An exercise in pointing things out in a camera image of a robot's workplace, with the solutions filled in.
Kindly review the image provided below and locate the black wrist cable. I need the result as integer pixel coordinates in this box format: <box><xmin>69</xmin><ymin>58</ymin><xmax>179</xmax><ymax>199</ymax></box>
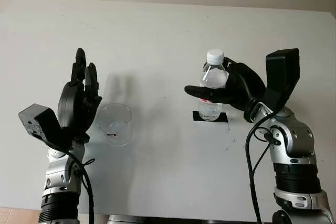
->
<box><xmin>245</xmin><ymin>111</ymin><xmax>283</xmax><ymax>224</ymax></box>
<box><xmin>47</xmin><ymin>144</ymin><xmax>95</xmax><ymax>224</ymax></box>

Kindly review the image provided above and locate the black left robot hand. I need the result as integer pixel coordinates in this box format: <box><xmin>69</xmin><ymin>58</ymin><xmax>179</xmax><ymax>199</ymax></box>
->
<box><xmin>57</xmin><ymin>47</ymin><xmax>103</xmax><ymax>141</ymax></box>

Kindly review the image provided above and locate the clear plastic cup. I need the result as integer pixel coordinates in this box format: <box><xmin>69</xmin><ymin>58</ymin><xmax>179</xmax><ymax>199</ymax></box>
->
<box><xmin>95</xmin><ymin>103</ymin><xmax>135</xmax><ymax>147</ymax></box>

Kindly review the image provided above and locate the black tape mark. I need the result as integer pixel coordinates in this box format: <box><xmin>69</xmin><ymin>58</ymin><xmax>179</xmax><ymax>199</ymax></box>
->
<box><xmin>192</xmin><ymin>111</ymin><xmax>228</xmax><ymax>124</ymax></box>

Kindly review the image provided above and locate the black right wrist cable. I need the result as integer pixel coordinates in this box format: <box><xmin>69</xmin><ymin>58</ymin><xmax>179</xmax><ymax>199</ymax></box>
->
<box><xmin>245</xmin><ymin>111</ymin><xmax>283</xmax><ymax>224</ymax></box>

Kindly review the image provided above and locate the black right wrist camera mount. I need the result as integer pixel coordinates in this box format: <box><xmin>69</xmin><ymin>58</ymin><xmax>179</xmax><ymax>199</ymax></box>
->
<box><xmin>262</xmin><ymin>48</ymin><xmax>300</xmax><ymax>112</ymax></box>

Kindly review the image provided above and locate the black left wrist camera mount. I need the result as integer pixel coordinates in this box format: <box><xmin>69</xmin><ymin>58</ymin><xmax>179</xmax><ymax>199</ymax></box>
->
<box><xmin>18</xmin><ymin>103</ymin><xmax>73</xmax><ymax>152</ymax></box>

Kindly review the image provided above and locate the clear water bottle white cap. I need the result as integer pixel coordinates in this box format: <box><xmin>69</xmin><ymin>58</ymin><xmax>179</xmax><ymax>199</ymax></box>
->
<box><xmin>198</xmin><ymin>49</ymin><xmax>229</xmax><ymax>122</ymax></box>

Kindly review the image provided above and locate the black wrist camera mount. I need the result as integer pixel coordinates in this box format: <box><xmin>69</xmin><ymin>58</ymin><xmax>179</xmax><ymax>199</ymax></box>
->
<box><xmin>262</xmin><ymin>48</ymin><xmax>300</xmax><ymax>112</ymax></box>
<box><xmin>18</xmin><ymin>103</ymin><xmax>73</xmax><ymax>152</ymax></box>

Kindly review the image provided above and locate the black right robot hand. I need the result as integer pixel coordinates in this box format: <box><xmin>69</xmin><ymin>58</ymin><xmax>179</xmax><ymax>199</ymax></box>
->
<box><xmin>184</xmin><ymin>56</ymin><xmax>267</xmax><ymax>112</ymax></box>

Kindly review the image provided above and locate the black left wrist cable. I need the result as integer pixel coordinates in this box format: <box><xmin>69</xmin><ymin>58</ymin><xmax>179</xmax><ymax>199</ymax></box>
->
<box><xmin>47</xmin><ymin>144</ymin><xmax>95</xmax><ymax>224</ymax></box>

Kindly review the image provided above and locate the dark robot torso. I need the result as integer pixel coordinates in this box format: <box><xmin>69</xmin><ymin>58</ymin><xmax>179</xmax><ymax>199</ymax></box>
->
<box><xmin>107</xmin><ymin>214</ymin><xmax>263</xmax><ymax>224</ymax></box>

